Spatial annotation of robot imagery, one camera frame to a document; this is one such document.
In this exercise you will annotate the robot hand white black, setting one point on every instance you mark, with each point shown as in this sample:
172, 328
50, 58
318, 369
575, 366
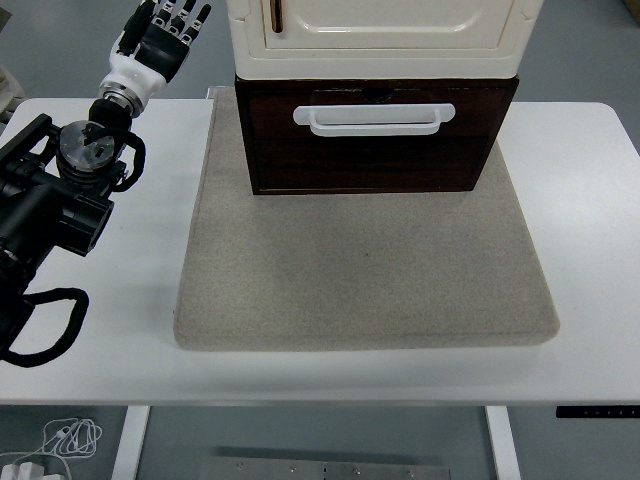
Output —
150, 65

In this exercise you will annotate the dark wooden drawer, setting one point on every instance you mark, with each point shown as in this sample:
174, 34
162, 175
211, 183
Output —
375, 165

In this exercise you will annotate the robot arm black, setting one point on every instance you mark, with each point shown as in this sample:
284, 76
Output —
45, 200

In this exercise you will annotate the beige fabric mat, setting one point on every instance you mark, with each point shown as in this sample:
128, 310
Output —
350, 275

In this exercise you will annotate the white table leg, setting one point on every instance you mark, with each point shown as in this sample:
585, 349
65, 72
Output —
131, 440
504, 440

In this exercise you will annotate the white power adapter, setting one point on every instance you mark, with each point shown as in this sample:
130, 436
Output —
25, 471

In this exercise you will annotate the black table control panel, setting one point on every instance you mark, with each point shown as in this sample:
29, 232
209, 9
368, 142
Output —
600, 412

